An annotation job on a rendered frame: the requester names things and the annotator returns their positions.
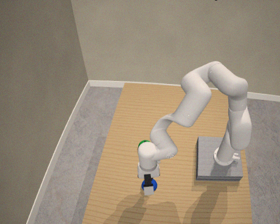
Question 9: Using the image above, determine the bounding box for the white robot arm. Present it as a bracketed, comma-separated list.
[138, 61, 252, 172]

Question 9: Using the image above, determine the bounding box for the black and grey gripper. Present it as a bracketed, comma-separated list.
[138, 162, 160, 180]

